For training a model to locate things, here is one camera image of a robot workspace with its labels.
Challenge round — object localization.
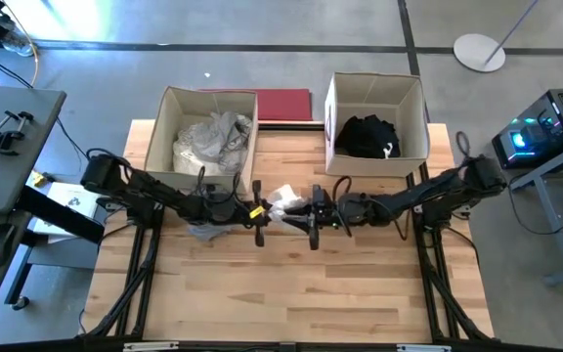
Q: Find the clear plastic object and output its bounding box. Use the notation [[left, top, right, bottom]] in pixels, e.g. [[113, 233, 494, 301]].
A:
[[1, 27, 36, 58]]

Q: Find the beige fabric storage bin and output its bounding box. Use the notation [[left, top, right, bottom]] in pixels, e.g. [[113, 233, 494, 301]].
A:
[[324, 71, 431, 178], [144, 86, 259, 195]]

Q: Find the grey garment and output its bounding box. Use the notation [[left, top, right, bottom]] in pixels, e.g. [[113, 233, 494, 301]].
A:
[[179, 110, 254, 176]]

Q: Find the white cardboard box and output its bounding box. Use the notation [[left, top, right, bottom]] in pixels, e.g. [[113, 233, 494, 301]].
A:
[[30, 181, 101, 244]]

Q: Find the dark navy garment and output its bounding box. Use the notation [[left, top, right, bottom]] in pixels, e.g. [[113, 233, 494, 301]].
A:
[[334, 113, 403, 160]]

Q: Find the grey metal desk frame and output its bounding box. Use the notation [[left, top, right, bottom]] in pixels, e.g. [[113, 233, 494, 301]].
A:
[[508, 134, 563, 288]]

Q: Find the yellow cable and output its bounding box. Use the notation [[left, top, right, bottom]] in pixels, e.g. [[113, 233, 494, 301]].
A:
[[0, 0, 41, 88]]

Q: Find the white floor stand with pole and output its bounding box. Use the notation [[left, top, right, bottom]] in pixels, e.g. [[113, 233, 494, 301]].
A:
[[453, 0, 541, 74]]

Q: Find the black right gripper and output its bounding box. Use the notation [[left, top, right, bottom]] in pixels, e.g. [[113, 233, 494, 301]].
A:
[[281, 184, 342, 251]]

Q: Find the black front frame rail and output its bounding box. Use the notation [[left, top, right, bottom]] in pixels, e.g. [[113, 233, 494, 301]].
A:
[[78, 336, 563, 352]]

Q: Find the red flat mat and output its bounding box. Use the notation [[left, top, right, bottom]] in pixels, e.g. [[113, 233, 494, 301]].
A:
[[197, 88, 314, 122]]

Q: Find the plain white cloth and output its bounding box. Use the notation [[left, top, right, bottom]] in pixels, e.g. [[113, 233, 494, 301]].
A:
[[265, 184, 310, 232]]

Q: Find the black table edge rail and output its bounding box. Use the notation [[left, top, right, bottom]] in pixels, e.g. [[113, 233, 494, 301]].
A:
[[256, 121, 327, 131]]

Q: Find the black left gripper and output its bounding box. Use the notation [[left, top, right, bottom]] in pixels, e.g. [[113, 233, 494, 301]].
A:
[[235, 179, 282, 248]]

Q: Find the black floor cable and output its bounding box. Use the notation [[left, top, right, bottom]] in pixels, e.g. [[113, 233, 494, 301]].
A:
[[0, 43, 90, 160]]

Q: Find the grey desk top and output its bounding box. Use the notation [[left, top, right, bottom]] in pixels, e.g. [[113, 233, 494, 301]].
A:
[[0, 86, 67, 214]]

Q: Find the silver metal bracket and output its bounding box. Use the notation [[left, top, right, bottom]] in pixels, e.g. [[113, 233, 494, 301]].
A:
[[122, 341, 181, 352], [396, 343, 453, 352]]

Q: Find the black desk leg base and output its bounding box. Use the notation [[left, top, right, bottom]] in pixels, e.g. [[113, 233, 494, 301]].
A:
[[5, 185, 106, 312]]

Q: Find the light grey cloth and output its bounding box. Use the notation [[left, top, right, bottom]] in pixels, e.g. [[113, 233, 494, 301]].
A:
[[187, 222, 235, 242]]

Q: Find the white garment with black print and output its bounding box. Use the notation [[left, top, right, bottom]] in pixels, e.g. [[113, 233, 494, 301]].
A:
[[172, 139, 214, 176]]

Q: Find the black desk clamp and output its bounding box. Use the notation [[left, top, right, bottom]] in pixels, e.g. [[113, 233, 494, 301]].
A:
[[0, 110, 35, 157]]

